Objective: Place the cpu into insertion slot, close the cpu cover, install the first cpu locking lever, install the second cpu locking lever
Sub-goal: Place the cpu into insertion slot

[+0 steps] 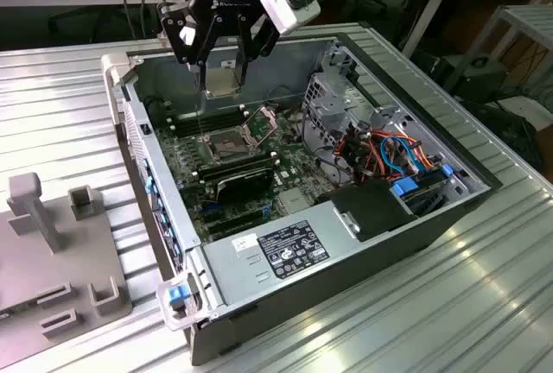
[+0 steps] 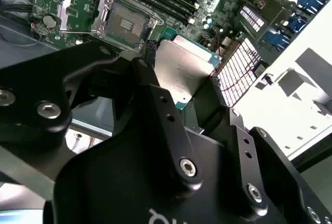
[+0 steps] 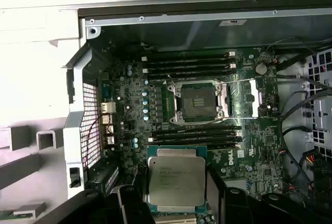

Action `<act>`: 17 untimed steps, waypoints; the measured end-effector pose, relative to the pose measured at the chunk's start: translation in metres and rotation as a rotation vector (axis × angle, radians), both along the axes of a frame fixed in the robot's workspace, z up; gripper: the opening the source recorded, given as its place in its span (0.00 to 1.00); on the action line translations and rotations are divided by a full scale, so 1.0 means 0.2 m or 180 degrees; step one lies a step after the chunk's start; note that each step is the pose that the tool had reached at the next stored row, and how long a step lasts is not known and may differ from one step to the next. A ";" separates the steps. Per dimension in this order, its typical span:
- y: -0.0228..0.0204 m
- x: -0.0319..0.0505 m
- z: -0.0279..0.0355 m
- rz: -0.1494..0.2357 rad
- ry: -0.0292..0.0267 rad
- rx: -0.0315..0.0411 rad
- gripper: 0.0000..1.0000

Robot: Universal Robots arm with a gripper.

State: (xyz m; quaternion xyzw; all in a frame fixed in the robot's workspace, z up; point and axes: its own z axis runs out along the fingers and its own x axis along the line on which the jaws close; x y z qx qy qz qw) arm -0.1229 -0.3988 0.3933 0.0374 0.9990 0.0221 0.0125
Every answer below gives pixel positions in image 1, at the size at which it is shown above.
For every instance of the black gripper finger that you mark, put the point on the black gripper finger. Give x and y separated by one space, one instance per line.
181 40
259 40

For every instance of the silver CPU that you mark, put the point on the silver CPU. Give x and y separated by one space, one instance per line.
221 81

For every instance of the metal locking lever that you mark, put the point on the metal locking lever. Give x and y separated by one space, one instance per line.
201 114

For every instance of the CPU socket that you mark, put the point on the CPU socket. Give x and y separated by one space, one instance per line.
229 148

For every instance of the blue expansion slot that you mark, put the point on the blue expansion slot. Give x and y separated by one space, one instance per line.
210 207

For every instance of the black expansion slot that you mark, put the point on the black expansion slot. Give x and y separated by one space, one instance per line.
235 216

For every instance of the silver drive cage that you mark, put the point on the silver drive cage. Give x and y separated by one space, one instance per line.
328 105

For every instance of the green motherboard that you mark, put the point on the green motherboard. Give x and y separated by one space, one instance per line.
298 161

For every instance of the graphics card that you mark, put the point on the graphics card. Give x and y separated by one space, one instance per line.
246 185

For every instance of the silver chipset heatsink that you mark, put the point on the silver chipset heatsink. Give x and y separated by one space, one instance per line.
294 201

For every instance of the black plastic shroud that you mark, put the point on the black plastic shroud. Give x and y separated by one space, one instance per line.
371 209

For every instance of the blue disk carrier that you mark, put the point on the blue disk carrier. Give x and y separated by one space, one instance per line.
406 186

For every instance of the black equipment box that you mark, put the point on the black equipment box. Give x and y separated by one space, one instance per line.
484 81

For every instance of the silver power supply unit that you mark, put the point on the silver power supply unit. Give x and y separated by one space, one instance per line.
242 273

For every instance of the open grey PC case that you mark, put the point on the open grey PC case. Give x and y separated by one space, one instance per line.
302 286

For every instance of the blue plastic case latch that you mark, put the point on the blue plastic case latch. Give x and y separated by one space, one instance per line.
176 295

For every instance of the grey parts rack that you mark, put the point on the grey parts rack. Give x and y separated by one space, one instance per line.
43 261

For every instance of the aluminium slat table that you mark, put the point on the aluminium slat table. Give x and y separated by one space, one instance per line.
533 14

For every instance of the silver metal bracket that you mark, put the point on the silver metal bracket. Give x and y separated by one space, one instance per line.
389 116

